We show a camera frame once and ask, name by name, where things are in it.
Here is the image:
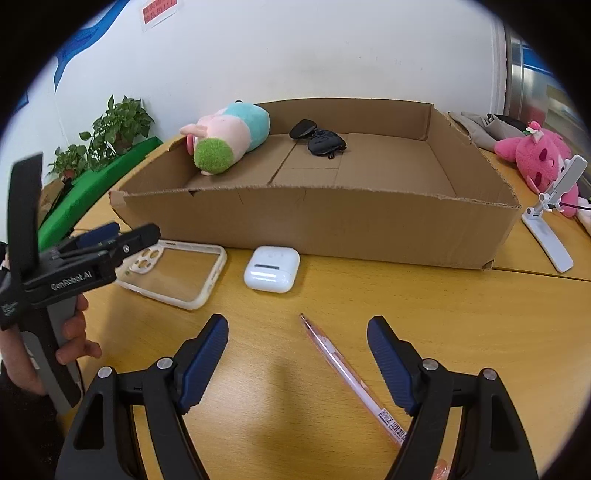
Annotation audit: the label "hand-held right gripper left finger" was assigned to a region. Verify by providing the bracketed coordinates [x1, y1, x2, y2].
[55, 314, 230, 480]

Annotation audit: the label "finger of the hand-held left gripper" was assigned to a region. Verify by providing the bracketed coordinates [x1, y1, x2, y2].
[59, 222, 122, 254]
[104, 224, 162, 268]

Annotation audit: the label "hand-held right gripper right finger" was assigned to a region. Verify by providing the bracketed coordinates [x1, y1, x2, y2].
[367, 315, 540, 480]

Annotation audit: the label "pink pen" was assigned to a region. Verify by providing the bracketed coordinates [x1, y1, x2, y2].
[299, 313, 451, 480]

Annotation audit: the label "clear beige phone case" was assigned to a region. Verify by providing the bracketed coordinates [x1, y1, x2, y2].
[113, 240, 228, 311]

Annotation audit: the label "white earbuds case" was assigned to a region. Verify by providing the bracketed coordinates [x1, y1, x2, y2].
[243, 246, 301, 293]

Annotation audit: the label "teal and pink plush toy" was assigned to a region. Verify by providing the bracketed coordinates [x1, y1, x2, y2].
[180, 100, 271, 177]

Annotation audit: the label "brown cardboard box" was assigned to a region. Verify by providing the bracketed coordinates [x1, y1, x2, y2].
[109, 97, 523, 271]

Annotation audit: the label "black sunglasses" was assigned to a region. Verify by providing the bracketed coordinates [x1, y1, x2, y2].
[289, 119, 348, 160]

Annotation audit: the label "person's left forearm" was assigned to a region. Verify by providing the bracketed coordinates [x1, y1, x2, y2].
[0, 364, 71, 480]

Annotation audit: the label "person's left hand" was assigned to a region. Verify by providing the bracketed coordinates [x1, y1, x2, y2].
[0, 294, 102, 396]

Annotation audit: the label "brown cardboard piece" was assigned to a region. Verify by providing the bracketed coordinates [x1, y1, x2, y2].
[39, 178, 66, 228]

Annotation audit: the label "green board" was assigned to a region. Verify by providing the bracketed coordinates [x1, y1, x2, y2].
[37, 136, 164, 251]

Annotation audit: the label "small potted green plant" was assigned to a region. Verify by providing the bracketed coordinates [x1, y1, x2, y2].
[46, 144, 89, 182]

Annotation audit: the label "large potted green plant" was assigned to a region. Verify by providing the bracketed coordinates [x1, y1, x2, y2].
[79, 95, 156, 161]

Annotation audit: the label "white phone stand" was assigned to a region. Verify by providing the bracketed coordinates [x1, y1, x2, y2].
[522, 154, 590, 273]

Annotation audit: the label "white fluffy toy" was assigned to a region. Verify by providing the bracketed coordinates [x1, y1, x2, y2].
[575, 196, 591, 232]

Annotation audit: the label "grey cloth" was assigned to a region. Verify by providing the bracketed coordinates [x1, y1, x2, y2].
[448, 111, 532, 149]

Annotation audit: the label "blue wall sticker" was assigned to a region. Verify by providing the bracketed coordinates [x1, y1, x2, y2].
[54, 0, 132, 95]

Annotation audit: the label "red wall notice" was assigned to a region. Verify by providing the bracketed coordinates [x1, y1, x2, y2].
[140, 0, 184, 31]

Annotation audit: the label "metal door frame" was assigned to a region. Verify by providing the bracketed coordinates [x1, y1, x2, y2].
[502, 23, 583, 136]

